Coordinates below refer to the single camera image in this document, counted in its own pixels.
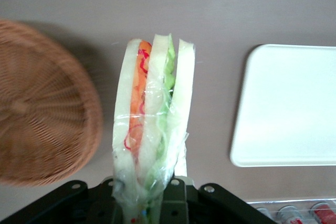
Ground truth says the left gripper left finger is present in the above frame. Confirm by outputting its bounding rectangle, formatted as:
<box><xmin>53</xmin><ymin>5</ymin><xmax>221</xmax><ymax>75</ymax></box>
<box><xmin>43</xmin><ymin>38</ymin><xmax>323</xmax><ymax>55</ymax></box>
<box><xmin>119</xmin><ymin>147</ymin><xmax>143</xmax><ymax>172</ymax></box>
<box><xmin>65</xmin><ymin>177</ymin><xmax>123</xmax><ymax>224</ymax></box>

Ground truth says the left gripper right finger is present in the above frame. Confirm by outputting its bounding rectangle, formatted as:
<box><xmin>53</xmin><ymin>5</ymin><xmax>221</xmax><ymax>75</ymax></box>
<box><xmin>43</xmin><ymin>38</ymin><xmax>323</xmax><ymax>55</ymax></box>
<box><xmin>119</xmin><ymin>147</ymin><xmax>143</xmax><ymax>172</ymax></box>
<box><xmin>160</xmin><ymin>177</ymin><xmax>201</xmax><ymax>224</ymax></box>

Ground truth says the triangle sandwich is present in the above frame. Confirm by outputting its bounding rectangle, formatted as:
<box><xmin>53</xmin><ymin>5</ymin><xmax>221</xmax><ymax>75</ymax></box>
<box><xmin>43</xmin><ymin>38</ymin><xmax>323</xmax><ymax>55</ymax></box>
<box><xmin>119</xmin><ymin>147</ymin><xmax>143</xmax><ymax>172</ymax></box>
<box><xmin>112</xmin><ymin>33</ymin><xmax>197</xmax><ymax>224</ymax></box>

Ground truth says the round brown wicker basket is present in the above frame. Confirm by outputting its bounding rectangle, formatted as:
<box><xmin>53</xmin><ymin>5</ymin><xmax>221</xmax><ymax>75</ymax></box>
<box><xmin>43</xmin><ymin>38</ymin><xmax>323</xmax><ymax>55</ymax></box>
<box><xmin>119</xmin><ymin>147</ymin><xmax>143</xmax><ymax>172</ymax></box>
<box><xmin>0</xmin><ymin>19</ymin><xmax>104</xmax><ymax>187</ymax></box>

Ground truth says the beige plastic serving tray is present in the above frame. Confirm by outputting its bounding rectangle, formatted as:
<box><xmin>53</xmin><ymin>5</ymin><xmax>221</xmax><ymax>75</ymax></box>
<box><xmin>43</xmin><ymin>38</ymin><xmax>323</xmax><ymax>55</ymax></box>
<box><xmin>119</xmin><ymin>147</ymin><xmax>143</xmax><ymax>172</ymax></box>
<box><xmin>229</xmin><ymin>44</ymin><xmax>336</xmax><ymax>168</ymax></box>

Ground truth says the clear acrylic bottle rack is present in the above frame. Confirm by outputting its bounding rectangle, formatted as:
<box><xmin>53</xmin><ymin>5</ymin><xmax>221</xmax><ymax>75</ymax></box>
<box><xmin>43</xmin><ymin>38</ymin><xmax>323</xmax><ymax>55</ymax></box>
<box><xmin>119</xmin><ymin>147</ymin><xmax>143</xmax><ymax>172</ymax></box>
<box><xmin>246</xmin><ymin>198</ymin><xmax>336</xmax><ymax>224</ymax></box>

